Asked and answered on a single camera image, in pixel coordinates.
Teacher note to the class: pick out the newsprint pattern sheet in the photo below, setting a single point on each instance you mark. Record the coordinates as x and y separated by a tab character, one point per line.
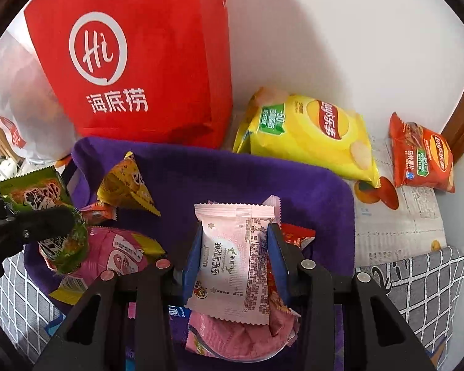
402	224

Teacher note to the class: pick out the green triangular snack packet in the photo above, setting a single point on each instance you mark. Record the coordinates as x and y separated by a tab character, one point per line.
31	191

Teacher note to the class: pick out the pink packet with yellow ends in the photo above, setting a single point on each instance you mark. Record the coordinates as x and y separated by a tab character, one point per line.
116	255

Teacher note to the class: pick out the small red snack packet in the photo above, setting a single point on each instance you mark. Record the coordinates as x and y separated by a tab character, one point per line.
297	235

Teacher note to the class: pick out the pale pink snack packet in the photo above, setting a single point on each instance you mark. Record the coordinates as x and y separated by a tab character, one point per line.
232	262

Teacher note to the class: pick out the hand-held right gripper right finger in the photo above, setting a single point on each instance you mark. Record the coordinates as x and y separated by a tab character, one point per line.
276	262

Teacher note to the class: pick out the red paper bag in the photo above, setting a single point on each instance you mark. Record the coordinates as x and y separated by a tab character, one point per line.
139	58

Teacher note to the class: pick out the small blue snack packet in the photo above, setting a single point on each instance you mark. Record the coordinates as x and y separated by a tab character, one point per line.
174	311

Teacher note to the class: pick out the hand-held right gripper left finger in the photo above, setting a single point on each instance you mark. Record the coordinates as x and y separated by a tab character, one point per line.
191	266

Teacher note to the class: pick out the purple cloth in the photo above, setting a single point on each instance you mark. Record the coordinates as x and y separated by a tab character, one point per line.
216	174

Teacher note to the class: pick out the orange chips bag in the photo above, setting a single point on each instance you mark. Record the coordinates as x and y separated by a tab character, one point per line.
421	154

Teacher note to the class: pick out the white plastic shopping bag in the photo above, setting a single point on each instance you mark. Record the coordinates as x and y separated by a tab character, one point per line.
31	116

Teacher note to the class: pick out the yellow chips bag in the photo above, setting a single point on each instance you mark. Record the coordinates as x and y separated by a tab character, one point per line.
305	139

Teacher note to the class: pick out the white floral cloth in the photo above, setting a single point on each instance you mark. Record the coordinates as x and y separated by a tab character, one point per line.
2	174

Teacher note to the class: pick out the pink and orange packet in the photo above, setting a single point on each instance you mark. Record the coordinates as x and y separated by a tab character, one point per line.
236	336

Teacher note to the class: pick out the grey checked bedsheet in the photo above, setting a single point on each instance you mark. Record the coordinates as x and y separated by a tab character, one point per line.
417	290

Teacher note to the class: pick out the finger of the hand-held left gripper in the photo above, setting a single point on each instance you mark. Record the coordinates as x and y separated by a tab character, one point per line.
42	222

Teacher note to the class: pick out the yellow triangular snack packet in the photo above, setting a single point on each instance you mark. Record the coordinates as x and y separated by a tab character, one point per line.
125	185

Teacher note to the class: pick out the small orange snack packet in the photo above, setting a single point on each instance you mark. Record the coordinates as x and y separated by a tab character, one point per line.
98	214

